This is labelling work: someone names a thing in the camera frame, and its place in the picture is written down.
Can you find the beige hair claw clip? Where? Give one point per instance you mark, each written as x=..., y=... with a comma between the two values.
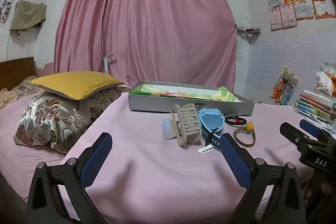
x=187, y=121

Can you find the colourful figure poster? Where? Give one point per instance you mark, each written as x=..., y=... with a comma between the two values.
x=284, y=87

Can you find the pink bed sheet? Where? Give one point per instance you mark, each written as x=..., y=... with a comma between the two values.
x=147, y=174

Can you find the cartoon paper liner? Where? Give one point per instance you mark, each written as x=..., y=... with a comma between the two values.
x=178, y=94

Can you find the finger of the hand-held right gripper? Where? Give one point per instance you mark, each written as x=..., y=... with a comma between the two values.
x=309, y=127
x=291, y=133

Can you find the small wall hanger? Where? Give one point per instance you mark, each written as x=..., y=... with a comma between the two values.
x=5, y=10

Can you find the pink curtain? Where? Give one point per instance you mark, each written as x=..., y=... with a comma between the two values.
x=147, y=16

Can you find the person's right hand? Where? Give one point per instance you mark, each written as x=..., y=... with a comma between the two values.
x=312, y=184

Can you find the grey shallow box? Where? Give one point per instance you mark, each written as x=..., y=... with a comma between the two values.
x=183, y=108

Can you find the stack of books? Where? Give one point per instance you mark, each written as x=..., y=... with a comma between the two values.
x=315, y=106

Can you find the peach floral quilt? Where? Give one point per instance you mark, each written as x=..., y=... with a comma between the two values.
x=18, y=90

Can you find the wooden headboard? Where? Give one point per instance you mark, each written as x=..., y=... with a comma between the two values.
x=15, y=69

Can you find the floral satin pillow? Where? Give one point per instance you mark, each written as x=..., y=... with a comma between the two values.
x=52, y=119

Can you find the white hair clip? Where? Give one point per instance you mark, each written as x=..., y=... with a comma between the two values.
x=204, y=150

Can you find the blue wrist watch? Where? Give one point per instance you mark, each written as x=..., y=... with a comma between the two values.
x=210, y=121

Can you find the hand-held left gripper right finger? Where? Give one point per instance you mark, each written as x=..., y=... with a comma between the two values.
x=236, y=161

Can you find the light blue hair clip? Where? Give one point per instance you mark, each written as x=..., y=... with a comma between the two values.
x=168, y=129

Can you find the olive hanging towel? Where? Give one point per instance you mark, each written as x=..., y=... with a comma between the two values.
x=27, y=15

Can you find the yellow pillow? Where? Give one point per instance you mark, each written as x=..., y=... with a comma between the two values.
x=76, y=83

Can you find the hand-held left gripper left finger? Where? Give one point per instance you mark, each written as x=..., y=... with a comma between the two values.
x=95, y=158

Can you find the white plastic bag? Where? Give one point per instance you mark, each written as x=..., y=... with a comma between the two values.
x=325, y=82

